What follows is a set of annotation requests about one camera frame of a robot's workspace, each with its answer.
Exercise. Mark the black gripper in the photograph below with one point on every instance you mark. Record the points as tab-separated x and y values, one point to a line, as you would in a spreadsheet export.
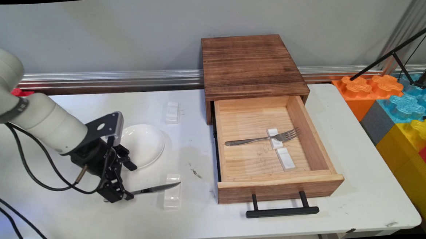
93	158

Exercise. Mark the silver metal knife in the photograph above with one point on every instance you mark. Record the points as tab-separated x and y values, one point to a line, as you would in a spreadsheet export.
154	188

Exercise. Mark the silver metal fork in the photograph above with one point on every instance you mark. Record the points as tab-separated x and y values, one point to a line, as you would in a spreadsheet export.
243	141

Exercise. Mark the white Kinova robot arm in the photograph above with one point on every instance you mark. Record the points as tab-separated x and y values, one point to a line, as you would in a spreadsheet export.
45	122

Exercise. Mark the white round plate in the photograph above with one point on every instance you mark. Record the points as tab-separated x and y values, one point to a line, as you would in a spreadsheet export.
145	145

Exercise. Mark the white cutlery rest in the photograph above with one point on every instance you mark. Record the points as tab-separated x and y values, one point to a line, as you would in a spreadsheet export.
285	160
172	201
171	112
277	144

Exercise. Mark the light wooden drawer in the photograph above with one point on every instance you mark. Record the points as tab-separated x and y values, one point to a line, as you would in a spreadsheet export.
259	160

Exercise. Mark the dark wooden cabinet box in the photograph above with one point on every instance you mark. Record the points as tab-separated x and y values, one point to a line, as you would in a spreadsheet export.
250	59

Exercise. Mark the black table edge clip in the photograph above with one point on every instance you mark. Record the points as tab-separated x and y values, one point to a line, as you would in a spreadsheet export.
350	231

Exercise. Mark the orange foam block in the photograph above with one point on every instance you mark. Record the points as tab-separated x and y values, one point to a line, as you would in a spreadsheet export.
359	86

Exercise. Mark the grey foam block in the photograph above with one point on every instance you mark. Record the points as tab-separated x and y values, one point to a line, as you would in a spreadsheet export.
377	123

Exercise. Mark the yellow foam block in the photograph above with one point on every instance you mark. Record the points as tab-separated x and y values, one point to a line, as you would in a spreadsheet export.
408	160

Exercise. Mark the black tripod stand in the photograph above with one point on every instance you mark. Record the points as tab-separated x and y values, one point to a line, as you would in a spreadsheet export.
388	55

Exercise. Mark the blue foam block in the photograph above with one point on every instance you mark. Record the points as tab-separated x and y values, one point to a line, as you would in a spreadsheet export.
409	103

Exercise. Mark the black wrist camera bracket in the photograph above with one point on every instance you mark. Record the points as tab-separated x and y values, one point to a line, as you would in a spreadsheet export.
106	127

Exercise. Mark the aluminium rail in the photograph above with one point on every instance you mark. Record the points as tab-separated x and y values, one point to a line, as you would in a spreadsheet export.
123	77

